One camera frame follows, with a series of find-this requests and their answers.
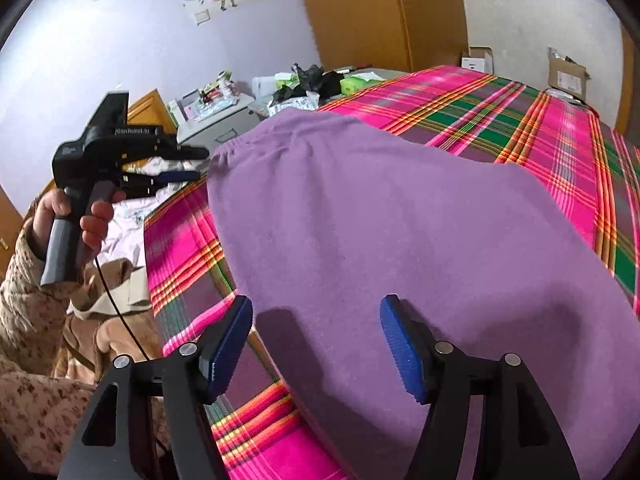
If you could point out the purple fleece garment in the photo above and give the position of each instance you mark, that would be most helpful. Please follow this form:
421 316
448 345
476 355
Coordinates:
375 235

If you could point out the wooden headboard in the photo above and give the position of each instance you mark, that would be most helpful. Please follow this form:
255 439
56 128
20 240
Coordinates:
145 105

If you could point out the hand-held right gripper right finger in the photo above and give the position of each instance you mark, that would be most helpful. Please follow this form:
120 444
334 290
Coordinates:
400 350

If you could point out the person's left forearm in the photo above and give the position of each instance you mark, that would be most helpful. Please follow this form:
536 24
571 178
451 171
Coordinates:
20 300

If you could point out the person's body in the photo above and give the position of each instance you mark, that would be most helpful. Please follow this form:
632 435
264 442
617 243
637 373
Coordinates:
40 410

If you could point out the white floral bedding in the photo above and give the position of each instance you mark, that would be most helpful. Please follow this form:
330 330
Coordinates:
130 230

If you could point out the white wall socket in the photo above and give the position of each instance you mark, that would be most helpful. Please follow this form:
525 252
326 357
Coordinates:
201 16

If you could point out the folding table with floral top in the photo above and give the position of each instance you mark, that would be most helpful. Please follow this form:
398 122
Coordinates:
257 106

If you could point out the grey drawer cabinet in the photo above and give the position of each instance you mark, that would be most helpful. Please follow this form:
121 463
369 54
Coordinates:
220 130

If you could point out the wooden wardrobe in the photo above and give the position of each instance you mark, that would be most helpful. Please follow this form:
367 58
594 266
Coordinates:
360 15

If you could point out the small green pack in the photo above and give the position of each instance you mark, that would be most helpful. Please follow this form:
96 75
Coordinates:
286 80

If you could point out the cosmetics rack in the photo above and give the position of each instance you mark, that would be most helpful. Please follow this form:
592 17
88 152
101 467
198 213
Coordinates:
210 97

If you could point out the green tissue pack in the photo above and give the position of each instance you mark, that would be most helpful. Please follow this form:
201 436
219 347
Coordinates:
357 84

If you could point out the white labelled parcel bag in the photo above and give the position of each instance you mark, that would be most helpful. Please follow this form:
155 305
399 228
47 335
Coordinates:
295 105

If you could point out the person's left hand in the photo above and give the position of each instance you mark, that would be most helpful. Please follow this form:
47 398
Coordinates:
97 225

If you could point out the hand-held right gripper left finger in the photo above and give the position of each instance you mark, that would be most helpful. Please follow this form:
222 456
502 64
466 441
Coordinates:
230 345

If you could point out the tan plush cloth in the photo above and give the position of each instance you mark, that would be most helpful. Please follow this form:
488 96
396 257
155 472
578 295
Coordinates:
85 340

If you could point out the white box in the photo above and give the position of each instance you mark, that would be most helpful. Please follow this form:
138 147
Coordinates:
477 62

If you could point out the brown cardboard box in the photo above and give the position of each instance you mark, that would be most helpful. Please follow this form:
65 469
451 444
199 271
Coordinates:
567 80

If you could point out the pink green plaid blanket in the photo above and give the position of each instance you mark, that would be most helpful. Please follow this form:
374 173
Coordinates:
475 115

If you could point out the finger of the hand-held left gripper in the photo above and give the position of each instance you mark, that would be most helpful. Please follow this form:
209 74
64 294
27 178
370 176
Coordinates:
187 152
170 178

